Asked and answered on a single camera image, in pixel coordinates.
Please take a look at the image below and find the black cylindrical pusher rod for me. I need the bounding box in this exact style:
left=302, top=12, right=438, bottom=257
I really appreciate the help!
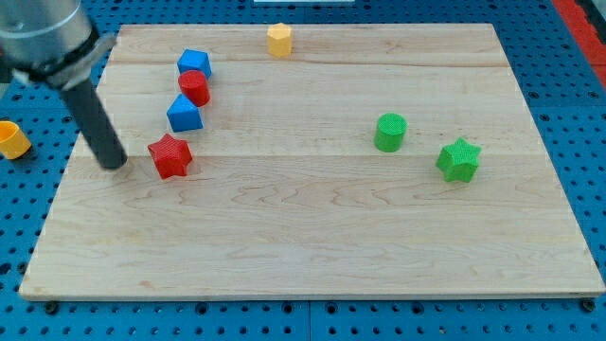
left=60, top=79, right=127, bottom=170

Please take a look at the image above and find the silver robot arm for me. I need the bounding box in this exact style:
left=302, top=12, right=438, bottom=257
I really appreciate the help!
left=1, top=0, right=127, bottom=170

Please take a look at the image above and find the red star block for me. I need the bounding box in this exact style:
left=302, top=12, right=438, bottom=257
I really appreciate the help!
left=148, top=134, right=192, bottom=179

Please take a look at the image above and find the green star block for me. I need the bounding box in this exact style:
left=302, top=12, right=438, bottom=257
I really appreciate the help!
left=436, top=137, right=482, bottom=183

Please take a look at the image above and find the yellow block off board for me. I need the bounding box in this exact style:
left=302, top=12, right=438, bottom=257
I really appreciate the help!
left=1, top=120, right=32, bottom=160

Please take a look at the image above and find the blue triangular block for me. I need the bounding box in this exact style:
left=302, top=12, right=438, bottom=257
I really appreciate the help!
left=167, top=94, right=204, bottom=133

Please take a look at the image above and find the red cylinder block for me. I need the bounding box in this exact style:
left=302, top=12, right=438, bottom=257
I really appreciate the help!
left=178, top=70, right=210, bottom=107

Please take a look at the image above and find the blue cube block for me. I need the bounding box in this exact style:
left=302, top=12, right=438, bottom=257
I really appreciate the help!
left=177, top=49, right=212, bottom=79

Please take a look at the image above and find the wooden board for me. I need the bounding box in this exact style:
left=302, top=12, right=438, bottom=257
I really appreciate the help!
left=20, top=24, right=605, bottom=301

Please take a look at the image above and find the yellow hexagon block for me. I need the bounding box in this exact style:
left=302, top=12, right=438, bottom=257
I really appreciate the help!
left=266, top=23, right=293, bottom=58

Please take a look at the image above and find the green cylinder block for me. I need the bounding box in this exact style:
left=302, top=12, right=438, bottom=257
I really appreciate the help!
left=373, top=113, right=408, bottom=153

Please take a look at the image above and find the red tape strip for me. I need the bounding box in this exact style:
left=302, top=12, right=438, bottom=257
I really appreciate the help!
left=552, top=0, right=605, bottom=85

